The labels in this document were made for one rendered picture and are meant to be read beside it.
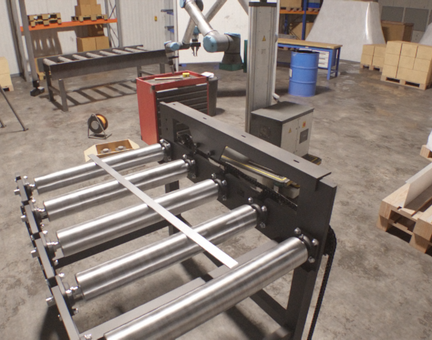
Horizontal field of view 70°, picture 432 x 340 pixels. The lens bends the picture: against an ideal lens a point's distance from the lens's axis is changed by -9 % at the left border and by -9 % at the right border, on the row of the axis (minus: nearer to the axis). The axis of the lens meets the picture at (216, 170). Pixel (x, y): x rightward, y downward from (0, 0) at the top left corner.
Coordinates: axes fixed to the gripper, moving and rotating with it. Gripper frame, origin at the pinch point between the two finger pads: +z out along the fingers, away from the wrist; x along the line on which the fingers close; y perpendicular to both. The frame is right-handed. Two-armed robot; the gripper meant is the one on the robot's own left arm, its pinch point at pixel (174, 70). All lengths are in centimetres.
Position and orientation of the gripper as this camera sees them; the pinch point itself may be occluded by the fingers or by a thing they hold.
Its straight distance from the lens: 390.6
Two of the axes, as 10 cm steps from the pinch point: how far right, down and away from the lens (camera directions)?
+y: -9.8, 1.2, 1.4
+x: -0.6, 5.0, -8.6
